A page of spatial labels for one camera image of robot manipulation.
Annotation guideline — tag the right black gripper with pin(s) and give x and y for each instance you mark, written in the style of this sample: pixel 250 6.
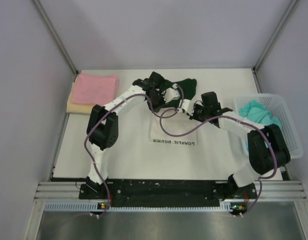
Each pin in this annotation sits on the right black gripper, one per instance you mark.
pixel 195 107

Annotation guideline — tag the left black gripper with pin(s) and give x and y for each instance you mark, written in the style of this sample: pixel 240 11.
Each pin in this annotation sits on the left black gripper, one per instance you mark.
pixel 157 108

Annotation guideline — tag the white and green t shirt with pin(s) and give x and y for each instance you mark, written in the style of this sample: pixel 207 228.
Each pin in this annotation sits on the white and green t shirt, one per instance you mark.
pixel 169 127

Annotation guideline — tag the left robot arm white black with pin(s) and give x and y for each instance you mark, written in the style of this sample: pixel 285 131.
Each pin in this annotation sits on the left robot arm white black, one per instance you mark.
pixel 103 126

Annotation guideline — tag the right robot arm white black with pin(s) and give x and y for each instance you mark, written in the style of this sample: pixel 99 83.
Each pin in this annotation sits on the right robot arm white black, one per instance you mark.
pixel 267 149

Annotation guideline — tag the teal t shirt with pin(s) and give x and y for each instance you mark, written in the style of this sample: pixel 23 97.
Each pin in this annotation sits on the teal t shirt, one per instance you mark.
pixel 258 113

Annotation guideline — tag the folded pink t shirt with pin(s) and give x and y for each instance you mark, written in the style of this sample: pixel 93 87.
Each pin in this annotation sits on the folded pink t shirt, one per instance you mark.
pixel 94 89

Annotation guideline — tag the white plastic basket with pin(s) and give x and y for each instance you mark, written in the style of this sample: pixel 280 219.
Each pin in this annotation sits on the white plastic basket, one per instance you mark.
pixel 277 106

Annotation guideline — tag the folded beige t shirt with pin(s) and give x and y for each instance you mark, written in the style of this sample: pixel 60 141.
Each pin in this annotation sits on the folded beige t shirt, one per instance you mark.
pixel 73 108

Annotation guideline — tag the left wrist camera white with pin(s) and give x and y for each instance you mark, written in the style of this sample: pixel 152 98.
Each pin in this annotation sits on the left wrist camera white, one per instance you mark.
pixel 172 93

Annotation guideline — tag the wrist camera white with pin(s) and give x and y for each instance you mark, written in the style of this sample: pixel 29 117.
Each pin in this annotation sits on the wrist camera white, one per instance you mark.
pixel 187 106
pixel 172 93

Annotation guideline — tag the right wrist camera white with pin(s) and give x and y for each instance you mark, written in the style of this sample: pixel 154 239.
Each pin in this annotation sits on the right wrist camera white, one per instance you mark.
pixel 187 106

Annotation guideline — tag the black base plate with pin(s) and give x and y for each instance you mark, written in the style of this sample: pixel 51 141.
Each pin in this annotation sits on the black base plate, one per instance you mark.
pixel 153 193

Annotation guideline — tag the left aluminium frame post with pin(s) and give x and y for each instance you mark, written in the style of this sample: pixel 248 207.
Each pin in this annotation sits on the left aluminium frame post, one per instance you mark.
pixel 54 35

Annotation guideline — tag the aluminium frame post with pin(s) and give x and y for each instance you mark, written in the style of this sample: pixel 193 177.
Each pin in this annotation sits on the aluminium frame post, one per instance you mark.
pixel 283 21
pixel 54 35

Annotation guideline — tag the right aluminium frame post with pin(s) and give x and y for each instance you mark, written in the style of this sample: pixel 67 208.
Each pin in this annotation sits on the right aluminium frame post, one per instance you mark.
pixel 283 21

